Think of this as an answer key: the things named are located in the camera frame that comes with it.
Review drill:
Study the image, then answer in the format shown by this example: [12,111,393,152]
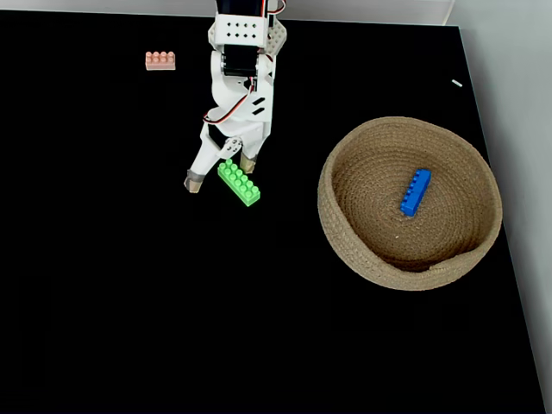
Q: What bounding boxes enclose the green lego block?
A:
[216,158,261,208]

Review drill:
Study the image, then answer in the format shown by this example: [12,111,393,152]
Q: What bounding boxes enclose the pink lego block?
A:
[145,51,177,72]

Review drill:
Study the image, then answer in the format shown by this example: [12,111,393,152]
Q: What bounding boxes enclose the blue lego block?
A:
[399,168,432,217]

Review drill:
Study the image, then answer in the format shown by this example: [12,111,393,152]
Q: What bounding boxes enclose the red white black servo cable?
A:
[203,77,256,126]

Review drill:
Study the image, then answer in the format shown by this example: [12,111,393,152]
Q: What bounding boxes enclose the woven rope basket tray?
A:
[317,116,504,292]

